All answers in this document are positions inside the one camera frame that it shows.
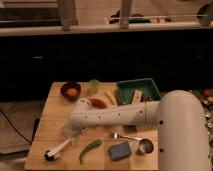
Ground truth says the green chili pepper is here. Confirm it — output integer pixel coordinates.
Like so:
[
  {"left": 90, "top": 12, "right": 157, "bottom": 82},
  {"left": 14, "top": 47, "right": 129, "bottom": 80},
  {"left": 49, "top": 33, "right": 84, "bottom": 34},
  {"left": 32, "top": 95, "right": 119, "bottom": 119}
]
[{"left": 79, "top": 139, "right": 102, "bottom": 164}]

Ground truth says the blue sponge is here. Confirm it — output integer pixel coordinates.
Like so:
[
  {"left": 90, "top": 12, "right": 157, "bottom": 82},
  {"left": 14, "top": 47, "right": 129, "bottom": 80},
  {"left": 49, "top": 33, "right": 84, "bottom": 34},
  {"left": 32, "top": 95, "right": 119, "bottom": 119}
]
[{"left": 109, "top": 141, "right": 132, "bottom": 161}]

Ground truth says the dark red bowl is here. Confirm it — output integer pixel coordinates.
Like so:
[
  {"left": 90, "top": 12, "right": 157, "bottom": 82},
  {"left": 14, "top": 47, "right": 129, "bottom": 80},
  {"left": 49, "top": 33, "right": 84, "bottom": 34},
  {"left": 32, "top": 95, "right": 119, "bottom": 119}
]
[{"left": 60, "top": 81, "right": 81, "bottom": 101}]

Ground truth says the metal measuring cup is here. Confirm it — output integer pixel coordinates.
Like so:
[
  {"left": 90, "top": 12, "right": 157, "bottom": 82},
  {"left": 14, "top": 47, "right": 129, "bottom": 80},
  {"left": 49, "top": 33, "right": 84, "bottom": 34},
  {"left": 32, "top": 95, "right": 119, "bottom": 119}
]
[{"left": 110, "top": 132, "right": 154, "bottom": 156}]

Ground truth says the wooden block in tray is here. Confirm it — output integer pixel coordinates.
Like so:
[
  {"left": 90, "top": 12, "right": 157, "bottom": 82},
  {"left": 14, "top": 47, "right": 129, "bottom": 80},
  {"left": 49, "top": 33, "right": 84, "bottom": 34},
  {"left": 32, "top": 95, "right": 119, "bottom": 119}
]
[{"left": 132, "top": 90, "right": 142, "bottom": 104}]

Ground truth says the black cable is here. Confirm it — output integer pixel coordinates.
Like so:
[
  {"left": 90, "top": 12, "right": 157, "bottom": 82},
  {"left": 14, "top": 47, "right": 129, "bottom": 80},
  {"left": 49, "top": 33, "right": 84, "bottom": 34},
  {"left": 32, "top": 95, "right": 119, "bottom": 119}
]
[{"left": 0, "top": 108, "right": 33, "bottom": 146}]

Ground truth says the green plastic tray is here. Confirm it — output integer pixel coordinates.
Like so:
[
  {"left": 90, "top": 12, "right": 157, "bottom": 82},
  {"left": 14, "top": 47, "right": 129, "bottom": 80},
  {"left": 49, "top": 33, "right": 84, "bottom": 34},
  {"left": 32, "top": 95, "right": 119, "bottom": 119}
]
[{"left": 116, "top": 78, "right": 161, "bottom": 105}]

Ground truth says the yellow banana piece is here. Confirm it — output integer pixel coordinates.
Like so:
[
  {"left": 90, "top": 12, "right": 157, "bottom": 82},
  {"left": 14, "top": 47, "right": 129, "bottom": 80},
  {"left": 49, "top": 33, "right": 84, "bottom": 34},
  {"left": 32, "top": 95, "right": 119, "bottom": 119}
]
[{"left": 105, "top": 91, "right": 117, "bottom": 105}]

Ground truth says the dark grape bunch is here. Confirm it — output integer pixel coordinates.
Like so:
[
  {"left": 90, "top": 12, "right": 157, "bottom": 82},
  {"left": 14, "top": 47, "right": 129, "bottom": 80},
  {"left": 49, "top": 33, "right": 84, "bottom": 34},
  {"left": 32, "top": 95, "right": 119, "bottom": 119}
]
[{"left": 141, "top": 95, "right": 154, "bottom": 102}]

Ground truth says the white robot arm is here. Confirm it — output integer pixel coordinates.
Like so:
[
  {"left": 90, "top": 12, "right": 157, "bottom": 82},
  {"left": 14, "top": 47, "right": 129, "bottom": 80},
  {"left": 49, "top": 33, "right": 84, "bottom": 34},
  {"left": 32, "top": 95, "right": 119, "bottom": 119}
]
[{"left": 64, "top": 90, "right": 211, "bottom": 171}]

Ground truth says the orange bowl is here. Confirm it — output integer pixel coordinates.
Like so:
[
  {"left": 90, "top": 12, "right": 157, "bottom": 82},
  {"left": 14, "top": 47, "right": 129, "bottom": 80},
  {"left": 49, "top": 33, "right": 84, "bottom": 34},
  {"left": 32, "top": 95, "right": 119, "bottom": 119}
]
[{"left": 89, "top": 98, "right": 107, "bottom": 109}]

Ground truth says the orange fruit in bowl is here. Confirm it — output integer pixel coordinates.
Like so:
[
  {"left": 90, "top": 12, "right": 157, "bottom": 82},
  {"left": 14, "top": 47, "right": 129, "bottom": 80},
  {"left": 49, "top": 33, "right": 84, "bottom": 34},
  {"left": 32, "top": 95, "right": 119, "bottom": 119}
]
[{"left": 66, "top": 88, "right": 78, "bottom": 96}]

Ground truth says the white black dish brush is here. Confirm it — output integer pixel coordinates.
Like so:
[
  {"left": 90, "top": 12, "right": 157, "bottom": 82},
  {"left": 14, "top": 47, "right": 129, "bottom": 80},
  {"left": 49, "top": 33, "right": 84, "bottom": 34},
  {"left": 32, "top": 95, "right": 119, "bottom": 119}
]
[{"left": 44, "top": 135, "right": 74, "bottom": 161}]

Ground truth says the green translucent cup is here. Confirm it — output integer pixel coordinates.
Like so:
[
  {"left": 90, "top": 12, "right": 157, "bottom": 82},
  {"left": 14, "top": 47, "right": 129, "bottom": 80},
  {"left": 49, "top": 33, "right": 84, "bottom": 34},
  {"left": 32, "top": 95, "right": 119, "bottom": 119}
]
[{"left": 88, "top": 79, "right": 100, "bottom": 96}]

